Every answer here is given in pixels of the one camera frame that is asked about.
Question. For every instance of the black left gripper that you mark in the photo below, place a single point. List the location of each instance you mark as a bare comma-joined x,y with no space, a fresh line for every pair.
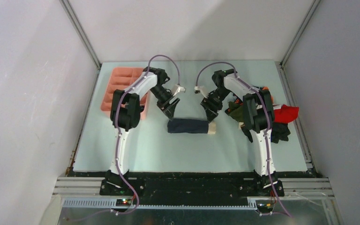
167,108

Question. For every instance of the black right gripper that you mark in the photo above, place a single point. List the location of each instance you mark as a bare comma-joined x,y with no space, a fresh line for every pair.
211,109

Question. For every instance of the navy underwear with cream waistband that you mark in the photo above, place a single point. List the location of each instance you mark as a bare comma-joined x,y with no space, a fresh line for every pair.
191,126

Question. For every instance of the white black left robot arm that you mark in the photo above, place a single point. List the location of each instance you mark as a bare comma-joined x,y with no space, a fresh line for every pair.
126,110

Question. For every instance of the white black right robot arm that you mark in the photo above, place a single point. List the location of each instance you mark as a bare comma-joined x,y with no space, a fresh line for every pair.
258,113

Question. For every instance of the olive green underwear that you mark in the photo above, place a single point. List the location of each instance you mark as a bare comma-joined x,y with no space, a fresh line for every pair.
235,111

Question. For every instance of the pink compartment tray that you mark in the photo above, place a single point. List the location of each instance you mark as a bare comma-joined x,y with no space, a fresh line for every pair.
121,78

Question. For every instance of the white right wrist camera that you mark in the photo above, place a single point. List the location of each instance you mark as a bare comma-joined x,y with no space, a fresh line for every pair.
201,90

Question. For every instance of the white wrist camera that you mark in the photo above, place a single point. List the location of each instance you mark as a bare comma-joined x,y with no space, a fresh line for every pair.
177,89
201,90

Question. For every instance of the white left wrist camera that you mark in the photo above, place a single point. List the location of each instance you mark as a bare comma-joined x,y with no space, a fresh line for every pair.
177,89

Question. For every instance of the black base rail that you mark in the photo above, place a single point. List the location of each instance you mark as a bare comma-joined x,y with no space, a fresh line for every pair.
191,188

